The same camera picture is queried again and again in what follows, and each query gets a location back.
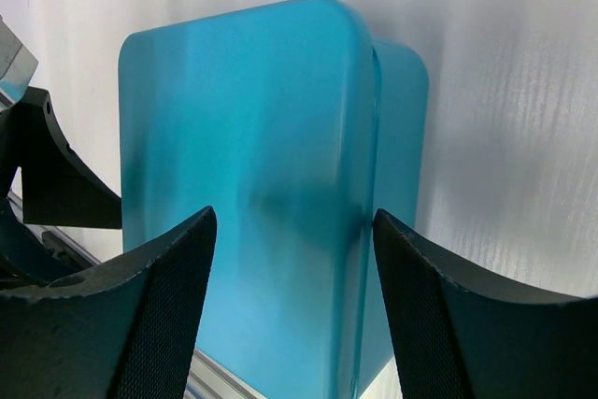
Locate teal tin box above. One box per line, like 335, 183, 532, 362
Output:
358, 39, 429, 398

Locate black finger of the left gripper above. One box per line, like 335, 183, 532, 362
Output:
1, 87, 122, 229

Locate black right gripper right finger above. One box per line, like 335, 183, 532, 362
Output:
373, 209, 597, 398

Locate teal tin lid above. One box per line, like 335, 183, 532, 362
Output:
118, 0, 377, 398

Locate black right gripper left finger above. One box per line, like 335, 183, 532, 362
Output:
0, 206, 219, 399

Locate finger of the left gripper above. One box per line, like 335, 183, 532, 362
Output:
1, 198, 75, 285

